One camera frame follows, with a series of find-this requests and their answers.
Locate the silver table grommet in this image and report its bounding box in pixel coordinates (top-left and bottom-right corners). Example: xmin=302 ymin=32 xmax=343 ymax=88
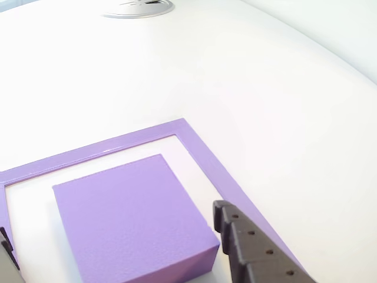
xmin=100 ymin=0 xmax=175 ymax=20

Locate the purple block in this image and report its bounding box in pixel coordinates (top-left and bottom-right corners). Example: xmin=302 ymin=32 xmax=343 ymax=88
xmin=52 ymin=153 xmax=221 ymax=283

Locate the purple square frame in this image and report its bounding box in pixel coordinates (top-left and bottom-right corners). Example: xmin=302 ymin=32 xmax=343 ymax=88
xmin=0 ymin=117 xmax=309 ymax=275

